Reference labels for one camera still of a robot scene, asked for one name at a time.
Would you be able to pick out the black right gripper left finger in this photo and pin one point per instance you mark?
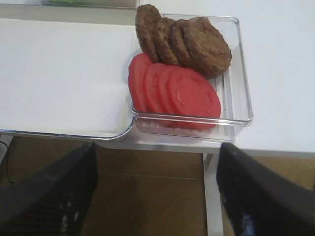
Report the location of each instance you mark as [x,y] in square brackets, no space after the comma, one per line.
[54,201]

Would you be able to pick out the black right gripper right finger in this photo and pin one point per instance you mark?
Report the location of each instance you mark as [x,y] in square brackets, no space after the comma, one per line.
[259,202]

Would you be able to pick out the clear lettuce and cheese container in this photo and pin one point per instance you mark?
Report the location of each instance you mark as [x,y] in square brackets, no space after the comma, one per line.
[123,4]

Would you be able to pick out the white table leg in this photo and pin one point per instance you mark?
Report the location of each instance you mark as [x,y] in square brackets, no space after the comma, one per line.
[212,195]

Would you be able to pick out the front red tomato slice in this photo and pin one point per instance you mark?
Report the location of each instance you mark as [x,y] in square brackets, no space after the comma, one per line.
[190,94]

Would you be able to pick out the red tomato slice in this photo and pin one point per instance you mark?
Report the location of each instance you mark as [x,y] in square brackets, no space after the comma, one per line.
[153,73]
[190,94]
[162,93]
[137,71]

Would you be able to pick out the clear patty and tomato container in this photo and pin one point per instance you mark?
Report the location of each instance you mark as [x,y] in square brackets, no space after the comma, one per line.
[233,92]

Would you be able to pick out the front brown burger patty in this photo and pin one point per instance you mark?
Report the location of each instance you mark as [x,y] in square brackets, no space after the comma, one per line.
[206,46]

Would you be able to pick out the brown burger patty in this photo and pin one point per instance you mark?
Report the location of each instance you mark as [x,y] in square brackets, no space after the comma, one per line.
[161,40]
[145,22]
[206,46]
[176,41]

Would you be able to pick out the back red tomato slice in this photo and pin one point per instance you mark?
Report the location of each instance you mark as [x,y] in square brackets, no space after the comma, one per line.
[137,71]

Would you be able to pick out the silver metal tray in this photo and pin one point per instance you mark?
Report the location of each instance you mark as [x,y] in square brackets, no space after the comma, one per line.
[61,73]

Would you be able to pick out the back brown burger patty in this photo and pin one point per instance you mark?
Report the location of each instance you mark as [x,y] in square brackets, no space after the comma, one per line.
[145,22]

